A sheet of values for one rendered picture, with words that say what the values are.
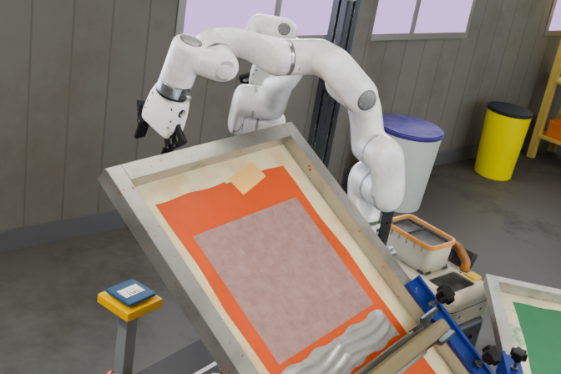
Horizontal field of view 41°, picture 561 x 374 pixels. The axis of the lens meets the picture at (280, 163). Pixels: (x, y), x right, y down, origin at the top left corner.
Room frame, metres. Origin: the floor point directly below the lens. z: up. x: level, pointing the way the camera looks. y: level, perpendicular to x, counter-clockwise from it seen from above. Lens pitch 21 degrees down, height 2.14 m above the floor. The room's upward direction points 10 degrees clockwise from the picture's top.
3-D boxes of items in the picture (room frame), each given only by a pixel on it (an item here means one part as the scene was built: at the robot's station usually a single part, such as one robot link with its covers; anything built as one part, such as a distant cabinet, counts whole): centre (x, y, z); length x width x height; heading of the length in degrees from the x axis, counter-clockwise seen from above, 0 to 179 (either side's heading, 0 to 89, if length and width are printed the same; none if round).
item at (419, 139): (5.15, -0.86, 0.30); 0.50 x 0.48 x 0.59; 43
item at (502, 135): (6.12, -1.79, 0.29); 0.38 x 0.37 x 0.59; 43
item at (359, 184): (1.87, -0.25, 1.37); 0.13 x 0.10 x 0.16; 29
